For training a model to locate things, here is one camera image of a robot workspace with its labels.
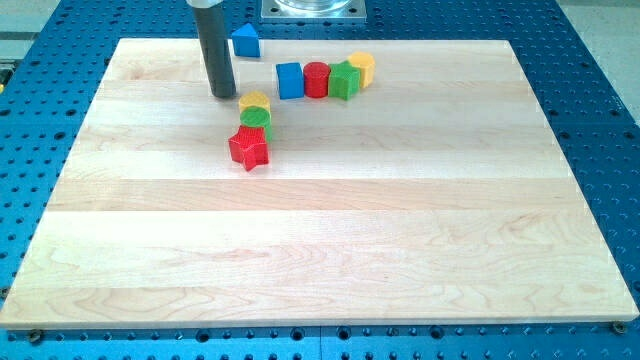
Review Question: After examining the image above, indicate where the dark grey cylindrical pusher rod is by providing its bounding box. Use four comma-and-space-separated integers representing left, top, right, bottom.
191, 3, 236, 98

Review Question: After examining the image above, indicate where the blue triangle block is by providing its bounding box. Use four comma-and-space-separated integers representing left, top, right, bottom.
231, 23, 261, 58

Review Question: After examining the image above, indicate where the silver rod collar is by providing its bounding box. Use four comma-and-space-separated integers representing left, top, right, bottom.
186, 0, 224, 9

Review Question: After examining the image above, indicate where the yellow rounded block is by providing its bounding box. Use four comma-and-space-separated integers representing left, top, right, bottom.
238, 91, 271, 113

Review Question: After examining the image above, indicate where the blue cube block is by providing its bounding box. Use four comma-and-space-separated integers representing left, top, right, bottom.
276, 62, 304, 100

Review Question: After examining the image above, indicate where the green cylinder block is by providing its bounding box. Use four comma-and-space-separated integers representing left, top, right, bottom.
240, 106, 272, 142

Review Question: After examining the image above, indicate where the red cylinder block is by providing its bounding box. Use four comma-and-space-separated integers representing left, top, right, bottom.
303, 62, 331, 98

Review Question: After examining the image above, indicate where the red star block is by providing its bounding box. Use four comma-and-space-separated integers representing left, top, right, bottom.
228, 125, 269, 171

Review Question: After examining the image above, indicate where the green star block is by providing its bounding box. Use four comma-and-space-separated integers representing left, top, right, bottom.
328, 61, 360, 100

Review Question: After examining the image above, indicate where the yellow hexagon block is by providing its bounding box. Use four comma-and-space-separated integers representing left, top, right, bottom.
347, 51, 376, 89

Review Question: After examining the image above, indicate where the light wooden board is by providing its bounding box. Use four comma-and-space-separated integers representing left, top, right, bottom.
1, 38, 638, 330

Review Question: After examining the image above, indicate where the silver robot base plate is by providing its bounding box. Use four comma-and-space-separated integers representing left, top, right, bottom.
258, 0, 367, 23

